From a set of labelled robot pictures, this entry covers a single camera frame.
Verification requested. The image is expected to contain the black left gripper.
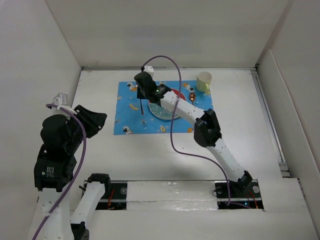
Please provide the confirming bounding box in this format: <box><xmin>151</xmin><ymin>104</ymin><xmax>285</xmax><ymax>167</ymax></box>
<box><xmin>66</xmin><ymin>103</ymin><xmax>107</xmax><ymax>150</ymax></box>

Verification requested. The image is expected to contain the copper fork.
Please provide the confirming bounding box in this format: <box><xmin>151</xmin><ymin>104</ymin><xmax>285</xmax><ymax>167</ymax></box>
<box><xmin>140</xmin><ymin>99</ymin><xmax>144</xmax><ymax>115</ymax></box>

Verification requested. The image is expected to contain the red and teal plate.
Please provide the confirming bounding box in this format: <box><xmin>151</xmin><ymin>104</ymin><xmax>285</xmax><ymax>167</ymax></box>
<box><xmin>148</xmin><ymin>88</ymin><xmax>186</xmax><ymax>121</ymax></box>

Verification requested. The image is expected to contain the blue space-print placemat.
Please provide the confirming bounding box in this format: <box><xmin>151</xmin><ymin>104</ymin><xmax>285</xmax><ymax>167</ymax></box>
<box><xmin>113</xmin><ymin>80</ymin><xmax>213</xmax><ymax>135</ymax></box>

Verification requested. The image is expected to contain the copper spoon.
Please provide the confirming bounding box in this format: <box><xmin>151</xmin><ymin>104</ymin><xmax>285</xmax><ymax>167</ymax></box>
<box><xmin>188</xmin><ymin>92</ymin><xmax>196</xmax><ymax>106</ymax></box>

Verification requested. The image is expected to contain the pale yellow mug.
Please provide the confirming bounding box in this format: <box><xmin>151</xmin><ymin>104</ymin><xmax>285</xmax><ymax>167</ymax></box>
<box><xmin>196</xmin><ymin>71</ymin><xmax>212</xmax><ymax>93</ymax></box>

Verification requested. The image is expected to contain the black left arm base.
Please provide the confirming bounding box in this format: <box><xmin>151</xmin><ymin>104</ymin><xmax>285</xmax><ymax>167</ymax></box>
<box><xmin>95</xmin><ymin>181</ymin><xmax>128</xmax><ymax>211</ymax></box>

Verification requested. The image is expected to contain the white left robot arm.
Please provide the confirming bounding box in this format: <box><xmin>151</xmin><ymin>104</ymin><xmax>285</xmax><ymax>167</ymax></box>
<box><xmin>32</xmin><ymin>103</ymin><xmax>112</xmax><ymax>240</ymax></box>

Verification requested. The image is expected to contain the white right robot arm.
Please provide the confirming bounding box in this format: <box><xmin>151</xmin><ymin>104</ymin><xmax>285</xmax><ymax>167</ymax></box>
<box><xmin>134</xmin><ymin>71</ymin><xmax>253</xmax><ymax>197</ymax></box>

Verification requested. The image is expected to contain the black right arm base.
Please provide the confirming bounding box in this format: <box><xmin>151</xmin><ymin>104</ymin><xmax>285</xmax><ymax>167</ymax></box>
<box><xmin>211</xmin><ymin>179</ymin><xmax>264</xmax><ymax>210</ymax></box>

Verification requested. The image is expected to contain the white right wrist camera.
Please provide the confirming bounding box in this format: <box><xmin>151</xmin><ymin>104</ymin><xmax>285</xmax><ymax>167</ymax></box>
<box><xmin>143</xmin><ymin>65</ymin><xmax>155</xmax><ymax>78</ymax></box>

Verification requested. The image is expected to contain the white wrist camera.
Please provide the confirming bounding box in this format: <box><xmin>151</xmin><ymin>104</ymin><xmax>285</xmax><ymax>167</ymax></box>
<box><xmin>143</xmin><ymin>65</ymin><xmax>155</xmax><ymax>78</ymax></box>
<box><xmin>52</xmin><ymin>93</ymin><xmax>70</xmax><ymax>110</ymax></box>

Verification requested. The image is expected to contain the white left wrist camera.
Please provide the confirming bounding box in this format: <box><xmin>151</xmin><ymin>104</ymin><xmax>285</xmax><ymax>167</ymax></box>
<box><xmin>52</xmin><ymin>93</ymin><xmax>70</xmax><ymax>110</ymax></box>

